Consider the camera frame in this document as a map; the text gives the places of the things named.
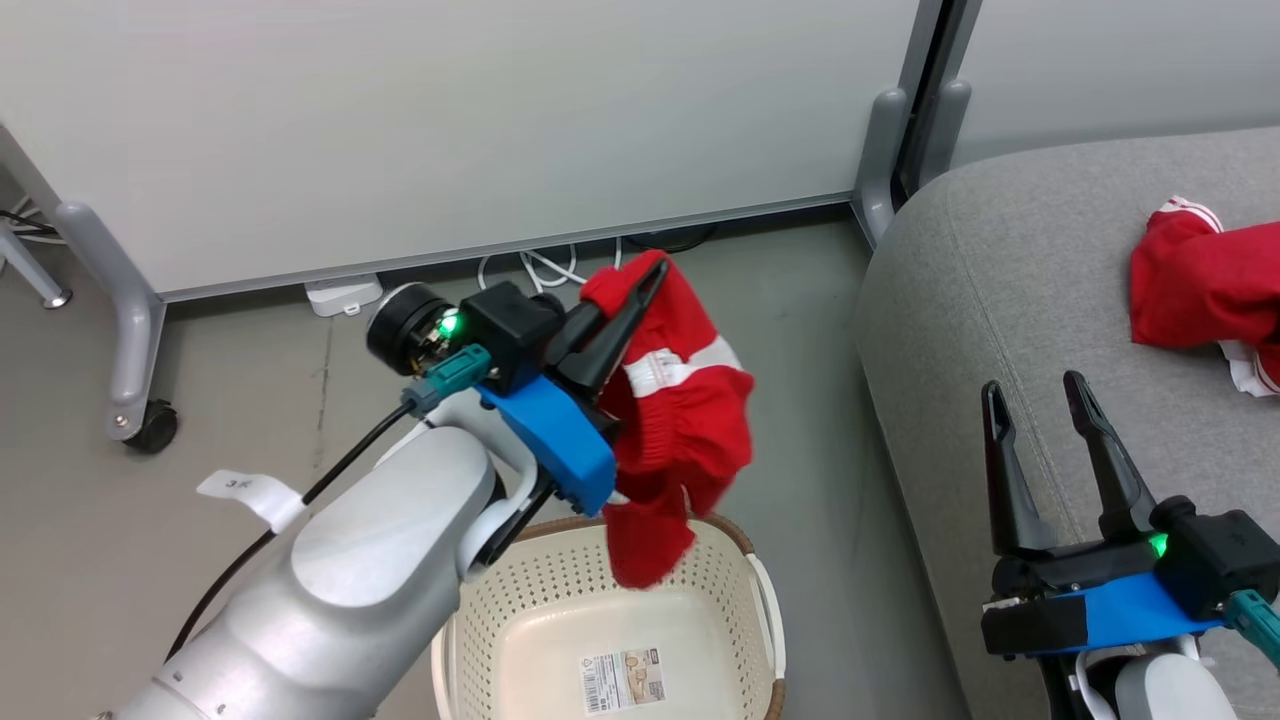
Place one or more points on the grey metal table leg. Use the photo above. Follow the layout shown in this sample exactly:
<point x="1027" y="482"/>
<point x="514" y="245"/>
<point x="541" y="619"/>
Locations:
<point x="35" y="270"/>

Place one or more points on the grey partition leg with caster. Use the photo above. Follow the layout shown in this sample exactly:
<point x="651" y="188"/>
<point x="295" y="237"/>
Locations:
<point x="125" y="320"/>

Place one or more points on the teal right camera connector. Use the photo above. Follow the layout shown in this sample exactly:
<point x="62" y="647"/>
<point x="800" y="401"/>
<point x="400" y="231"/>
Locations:
<point x="1258" y="625"/>

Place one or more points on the large white partition panel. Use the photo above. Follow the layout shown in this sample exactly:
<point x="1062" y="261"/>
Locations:
<point x="450" y="120"/>

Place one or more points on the white power adapter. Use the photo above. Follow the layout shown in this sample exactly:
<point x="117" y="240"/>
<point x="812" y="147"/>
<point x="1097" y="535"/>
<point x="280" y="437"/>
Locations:
<point x="343" y="296"/>

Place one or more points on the red shirt with striped cuff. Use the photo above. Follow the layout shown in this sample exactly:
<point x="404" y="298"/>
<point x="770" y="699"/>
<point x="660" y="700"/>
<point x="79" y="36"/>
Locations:
<point x="1200" y="290"/>

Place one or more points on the grey fabric sofa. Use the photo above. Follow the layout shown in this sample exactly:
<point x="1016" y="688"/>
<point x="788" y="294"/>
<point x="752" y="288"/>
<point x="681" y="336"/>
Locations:
<point x="1000" y="300"/>

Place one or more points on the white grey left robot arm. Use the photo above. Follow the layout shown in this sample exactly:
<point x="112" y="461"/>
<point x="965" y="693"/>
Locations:
<point x="370" y="560"/>

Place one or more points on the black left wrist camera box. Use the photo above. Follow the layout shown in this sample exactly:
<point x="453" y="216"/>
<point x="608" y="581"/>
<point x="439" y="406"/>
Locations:
<point x="510" y="330"/>

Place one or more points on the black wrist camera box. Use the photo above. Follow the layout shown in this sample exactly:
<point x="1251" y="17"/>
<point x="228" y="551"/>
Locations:
<point x="1220" y="555"/>
<point x="510" y="330"/>

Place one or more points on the teal camera connector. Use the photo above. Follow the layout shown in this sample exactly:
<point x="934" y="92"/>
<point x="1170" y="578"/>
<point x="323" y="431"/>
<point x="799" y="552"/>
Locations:
<point x="1258" y="625"/>
<point x="450" y="378"/>

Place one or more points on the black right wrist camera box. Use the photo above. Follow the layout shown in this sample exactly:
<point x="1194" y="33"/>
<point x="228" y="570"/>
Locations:
<point x="1220" y="555"/>

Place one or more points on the red shorts with white band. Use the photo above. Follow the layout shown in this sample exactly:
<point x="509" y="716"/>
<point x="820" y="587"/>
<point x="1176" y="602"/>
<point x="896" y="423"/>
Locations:
<point x="680" y="430"/>

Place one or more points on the black caster wheel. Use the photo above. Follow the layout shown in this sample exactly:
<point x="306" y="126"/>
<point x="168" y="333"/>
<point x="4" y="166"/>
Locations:
<point x="152" y="428"/>

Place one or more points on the printed basket label sticker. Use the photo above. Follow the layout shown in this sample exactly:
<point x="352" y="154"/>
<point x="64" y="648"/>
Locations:
<point x="622" y="682"/>

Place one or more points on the beige perforated laundry basket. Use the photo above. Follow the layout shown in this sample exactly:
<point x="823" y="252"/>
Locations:
<point x="530" y="640"/>

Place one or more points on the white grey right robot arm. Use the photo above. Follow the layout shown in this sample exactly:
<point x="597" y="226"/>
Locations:
<point x="1160" y="695"/>

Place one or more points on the teal left camera connector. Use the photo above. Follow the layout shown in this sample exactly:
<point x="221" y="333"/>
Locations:
<point x="450" y="378"/>

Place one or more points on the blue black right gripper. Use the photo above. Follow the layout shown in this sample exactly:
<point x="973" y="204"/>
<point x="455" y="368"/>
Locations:
<point x="1130" y="610"/>

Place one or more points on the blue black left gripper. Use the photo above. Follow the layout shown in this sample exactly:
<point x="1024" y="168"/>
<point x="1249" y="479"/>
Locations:
<point x="560" y="440"/>

